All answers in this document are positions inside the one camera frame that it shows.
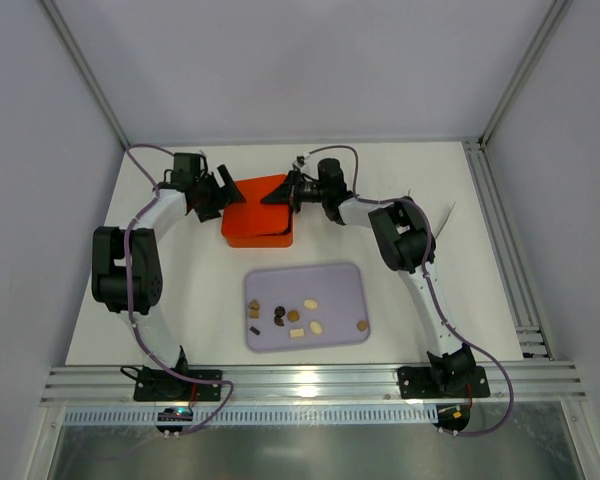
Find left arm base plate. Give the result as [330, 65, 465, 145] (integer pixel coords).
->
[126, 367, 223, 402]

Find lavender plastic tray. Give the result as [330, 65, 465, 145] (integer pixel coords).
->
[243, 263, 371, 353]

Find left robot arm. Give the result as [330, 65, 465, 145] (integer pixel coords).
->
[91, 146, 246, 383]

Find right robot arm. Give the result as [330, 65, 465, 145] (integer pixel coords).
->
[261, 158, 476, 394]

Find orange chocolate tin box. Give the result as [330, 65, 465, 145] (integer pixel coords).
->
[221, 221, 293, 248]

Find white swirl chocolate lower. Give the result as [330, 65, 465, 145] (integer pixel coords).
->
[309, 321, 323, 335]

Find tan ridged square chocolate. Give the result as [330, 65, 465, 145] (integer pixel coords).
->
[287, 310, 300, 322]

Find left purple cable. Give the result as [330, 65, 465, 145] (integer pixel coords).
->
[124, 144, 235, 435]

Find orange tin lid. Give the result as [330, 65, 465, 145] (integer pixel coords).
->
[221, 174, 292, 232]

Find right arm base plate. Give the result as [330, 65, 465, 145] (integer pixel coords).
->
[397, 366, 491, 399]

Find metal serving tongs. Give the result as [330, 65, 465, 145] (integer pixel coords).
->
[406, 189, 457, 239]

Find slotted cable duct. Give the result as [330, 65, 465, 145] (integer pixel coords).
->
[62, 403, 438, 428]

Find aluminium frame rail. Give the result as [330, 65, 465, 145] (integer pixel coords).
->
[40, 360, 587, 406]

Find right side aluminium rail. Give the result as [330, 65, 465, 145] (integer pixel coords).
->
[462, 140, 554, 360]

